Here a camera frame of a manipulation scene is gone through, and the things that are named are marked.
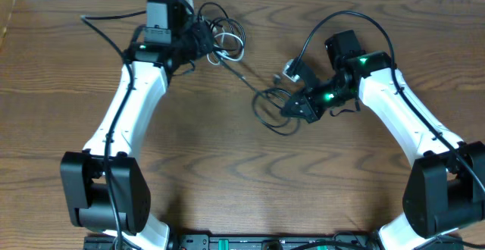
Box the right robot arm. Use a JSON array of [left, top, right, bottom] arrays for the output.
[[280, 30, 484, 249]]

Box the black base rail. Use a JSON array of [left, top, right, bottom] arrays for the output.
[[83, 230, 465, 250]]

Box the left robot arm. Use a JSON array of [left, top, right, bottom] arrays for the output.
[[60, 0, 214, 249]]

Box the white cable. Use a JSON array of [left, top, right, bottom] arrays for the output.
[[206, 31, 246, 67]]

